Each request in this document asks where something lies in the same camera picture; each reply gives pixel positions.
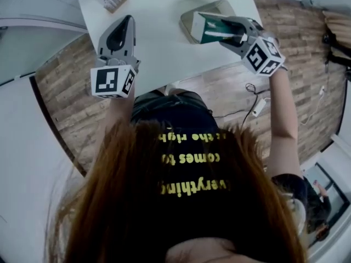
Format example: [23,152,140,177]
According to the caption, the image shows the tan slatted blind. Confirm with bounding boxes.
[321,9,351,49]

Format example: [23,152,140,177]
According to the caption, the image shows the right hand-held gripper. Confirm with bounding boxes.
[218,15,286,78]

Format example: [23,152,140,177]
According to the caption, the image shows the white power adapter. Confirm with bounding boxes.
[251,98,268,118]

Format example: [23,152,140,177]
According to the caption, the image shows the black t-shirt with yellow print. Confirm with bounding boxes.
[131,119,309,263]

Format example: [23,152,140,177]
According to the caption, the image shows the person's right hand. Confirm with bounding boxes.
[257,23,281,48]

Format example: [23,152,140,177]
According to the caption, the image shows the black cable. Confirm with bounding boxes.
[212,82,275,131]

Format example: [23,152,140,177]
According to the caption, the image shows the glass door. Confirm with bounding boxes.
[308,162,348,248]

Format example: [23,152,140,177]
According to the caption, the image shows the person's white shoe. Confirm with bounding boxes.
[163,83,183,96]

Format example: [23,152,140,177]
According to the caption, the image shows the white cable with plug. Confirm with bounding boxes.
[299,84,327,127]

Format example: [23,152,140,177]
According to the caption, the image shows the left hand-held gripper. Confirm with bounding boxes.
[90,14,142,100]

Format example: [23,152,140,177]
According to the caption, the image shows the green packet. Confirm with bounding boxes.
[197,11,249,45]

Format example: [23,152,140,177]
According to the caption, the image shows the person's dark shorts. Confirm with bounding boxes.
[131,89,219,128]

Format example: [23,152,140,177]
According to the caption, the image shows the person's left forearm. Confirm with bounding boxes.
[105,95,135,127]

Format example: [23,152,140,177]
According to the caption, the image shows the person's right forearm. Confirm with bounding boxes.
[266,69,303,178]

